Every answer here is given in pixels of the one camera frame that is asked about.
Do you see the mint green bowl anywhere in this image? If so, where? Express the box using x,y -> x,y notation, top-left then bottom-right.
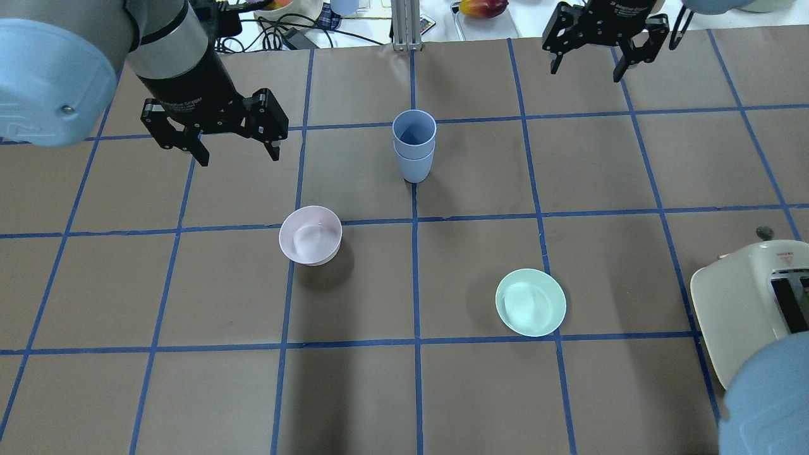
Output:
495,268 -> 568,337

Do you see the aluminium frame post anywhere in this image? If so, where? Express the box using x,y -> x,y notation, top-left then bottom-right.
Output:
391,0 -> 423,52

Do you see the bowl of foam cubes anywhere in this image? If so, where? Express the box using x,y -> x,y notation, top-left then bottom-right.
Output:
252,1 -> 324,22

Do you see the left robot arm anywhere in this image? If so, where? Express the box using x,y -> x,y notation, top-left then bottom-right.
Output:
1,1 -> 289,166

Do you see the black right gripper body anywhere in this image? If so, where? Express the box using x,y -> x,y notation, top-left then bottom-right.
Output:
542,1 -> 670,64

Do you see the red apple on tray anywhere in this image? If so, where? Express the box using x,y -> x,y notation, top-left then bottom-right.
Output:
458,0 -> 509,20

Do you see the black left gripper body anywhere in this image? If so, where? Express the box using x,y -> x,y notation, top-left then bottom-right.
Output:
140,88 -> 289,152

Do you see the light blue cup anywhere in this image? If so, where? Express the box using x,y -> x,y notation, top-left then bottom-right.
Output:
395,146 -> 435,184
392,109 -> 437,159

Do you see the pink bowl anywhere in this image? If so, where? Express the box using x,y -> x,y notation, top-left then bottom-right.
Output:
278,205 -> 342,266

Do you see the cream white toaster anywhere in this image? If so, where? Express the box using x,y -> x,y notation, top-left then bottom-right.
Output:
690,240 -> 808,389

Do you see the remote control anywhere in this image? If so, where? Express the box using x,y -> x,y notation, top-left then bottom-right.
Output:
419,14 -> 436,35

